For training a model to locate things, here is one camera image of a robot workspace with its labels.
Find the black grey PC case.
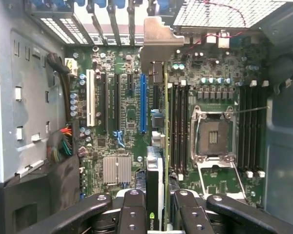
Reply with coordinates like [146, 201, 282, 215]
[0, 0, 293, 234]

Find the white expansion slot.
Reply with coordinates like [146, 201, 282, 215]
[86, 69, 96, 127]

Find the green motherboard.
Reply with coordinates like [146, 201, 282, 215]
[64, 31, 269, 203]

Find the black RAM slot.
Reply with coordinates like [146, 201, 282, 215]
[167, 82, 174, 176]
[178, 80, 186, 181]
[238, 85, 246, 169]
[257, 80, 268, 178]
[251, 85, 259, 171]
[173, 84, 180, 176]
[245, 80, 253, 178]
[185, 84, 191, 177]

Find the coloured power wire bundle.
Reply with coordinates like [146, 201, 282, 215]
[46, 125, 74, 163]

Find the thin metal locking lever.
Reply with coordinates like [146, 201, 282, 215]
[234, 106, 271, 116]
[194, 113, 204, 152]

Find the thick black power cable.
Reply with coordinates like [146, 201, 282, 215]
[46, 52, 71, 117]

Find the blue SATA port cluster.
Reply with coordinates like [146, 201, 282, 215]
[112, 130, 126, 147]

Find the black plastic shroud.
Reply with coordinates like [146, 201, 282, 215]
[0, 155, 88, 234]

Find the silver chipset heatsink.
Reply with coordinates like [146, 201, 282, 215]
[103, 156, 132, 184]

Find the blue card retainer strip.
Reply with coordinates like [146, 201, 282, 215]
[33, 0, 173, 17]

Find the blue expansion slot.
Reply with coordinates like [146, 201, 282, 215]
[139, 74, 148, 134]

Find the CPU socket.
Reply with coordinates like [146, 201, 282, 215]
[190, 104, 237, 163]

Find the silver socket cover frame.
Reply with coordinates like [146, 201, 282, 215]
[196, 160, 248, 203]

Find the short black expansion slot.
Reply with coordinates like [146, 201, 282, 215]
[127, 74, 135, 97]

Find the thin red wire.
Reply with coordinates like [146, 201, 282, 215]
[185, 0, 246, 49]

